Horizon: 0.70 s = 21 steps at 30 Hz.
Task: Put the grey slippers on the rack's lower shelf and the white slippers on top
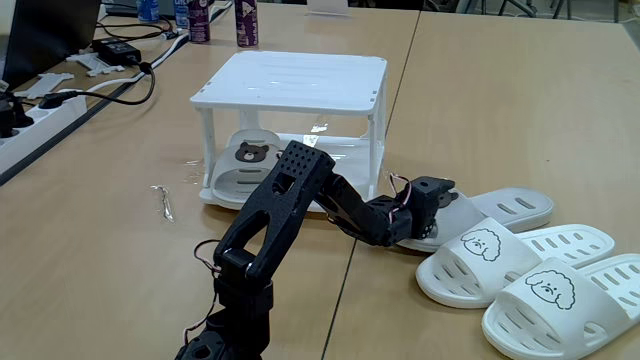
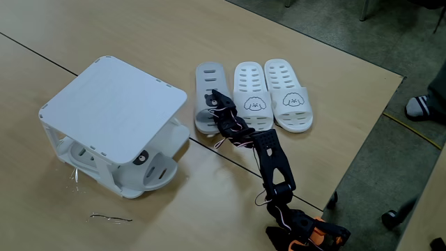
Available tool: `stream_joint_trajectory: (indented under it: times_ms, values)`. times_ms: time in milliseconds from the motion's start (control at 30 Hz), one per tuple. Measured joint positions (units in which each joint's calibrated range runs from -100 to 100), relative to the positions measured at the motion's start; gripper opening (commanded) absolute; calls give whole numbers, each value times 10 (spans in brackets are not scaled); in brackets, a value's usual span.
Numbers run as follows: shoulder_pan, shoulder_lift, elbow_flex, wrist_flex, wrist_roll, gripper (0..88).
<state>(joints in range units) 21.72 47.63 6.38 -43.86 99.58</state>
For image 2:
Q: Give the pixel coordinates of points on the clear tape scrap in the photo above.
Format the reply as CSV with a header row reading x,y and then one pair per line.
x,y
75,175

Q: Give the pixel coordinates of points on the black floor object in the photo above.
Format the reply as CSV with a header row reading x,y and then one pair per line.
x,y
438,244

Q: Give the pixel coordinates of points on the metal chair leg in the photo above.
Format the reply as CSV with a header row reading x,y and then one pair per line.
x,y
287,2
364,10

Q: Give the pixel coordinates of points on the black caster wheel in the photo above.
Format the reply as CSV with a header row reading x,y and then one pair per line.
x,y
332,200
390,219

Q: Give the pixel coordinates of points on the grey bear slipper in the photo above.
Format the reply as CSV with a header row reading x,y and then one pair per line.
x,y
157,171
210,76

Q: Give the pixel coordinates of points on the white two-shelf shoe rack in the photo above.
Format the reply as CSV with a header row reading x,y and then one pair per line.
x,y
111,108

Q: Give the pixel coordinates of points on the thin black leg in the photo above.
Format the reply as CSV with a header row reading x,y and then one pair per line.
x,y
439,21

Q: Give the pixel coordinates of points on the person's leg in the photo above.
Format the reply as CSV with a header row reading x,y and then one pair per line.
x,y
439,90

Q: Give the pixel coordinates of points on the white dog slipper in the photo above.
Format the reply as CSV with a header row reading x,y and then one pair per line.
x,y
252,116
294,111

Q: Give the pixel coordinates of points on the person's foot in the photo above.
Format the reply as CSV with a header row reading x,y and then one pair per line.
x,y
416,106

